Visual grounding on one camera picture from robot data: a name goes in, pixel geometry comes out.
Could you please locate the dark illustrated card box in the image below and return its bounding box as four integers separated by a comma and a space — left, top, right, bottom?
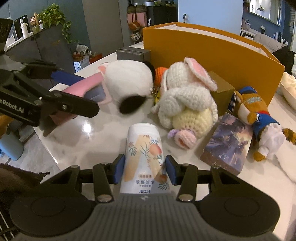
200, 113, 253, 176

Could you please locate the white floral tissue pack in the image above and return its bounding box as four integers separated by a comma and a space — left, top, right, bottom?
120, 123, 170, 194

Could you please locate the green potted plant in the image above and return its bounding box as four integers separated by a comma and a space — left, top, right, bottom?
37, 3, 74, 44

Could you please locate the grey rectangular box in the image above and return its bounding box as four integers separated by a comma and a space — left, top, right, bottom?
116, 47, 151, 62

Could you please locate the wall mirror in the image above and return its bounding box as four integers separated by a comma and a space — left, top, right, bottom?
249, 0, 282, 26

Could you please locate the white crochet bunny doll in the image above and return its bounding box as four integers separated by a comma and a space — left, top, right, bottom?
152, 57, 218, 150

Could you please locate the white black plush toy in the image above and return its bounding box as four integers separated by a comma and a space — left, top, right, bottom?
97, 60, 156, 114

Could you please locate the white thermos bottle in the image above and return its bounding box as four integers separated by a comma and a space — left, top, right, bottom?
20, 18, 29, 39

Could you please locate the brown dog plush blue shirt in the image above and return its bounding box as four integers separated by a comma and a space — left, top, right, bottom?
234, 86, 295, 162

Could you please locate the large orange cardboard box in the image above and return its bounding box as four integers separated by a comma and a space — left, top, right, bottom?
143, 22, 285, 104

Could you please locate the gold cardboard box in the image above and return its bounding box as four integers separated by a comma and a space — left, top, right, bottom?
208, 71, 235, 116

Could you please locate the orange crochet carrot strawberry toy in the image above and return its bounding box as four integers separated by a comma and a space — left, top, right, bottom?
153, 67, 168, 88

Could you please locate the dark grey cabinet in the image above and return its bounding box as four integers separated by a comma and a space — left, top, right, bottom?
6, 25, 75, 74

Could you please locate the grey sofa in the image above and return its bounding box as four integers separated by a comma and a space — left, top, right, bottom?
253, 33, 285, 53

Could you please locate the pink blue pouch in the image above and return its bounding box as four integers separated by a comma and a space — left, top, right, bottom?
62, 72, 112, 105

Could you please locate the black garment on sofa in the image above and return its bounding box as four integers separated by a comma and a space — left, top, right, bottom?
273, 46, 295, 75

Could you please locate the white bowl with buns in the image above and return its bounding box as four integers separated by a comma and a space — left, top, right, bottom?
280, 72, 296, 110

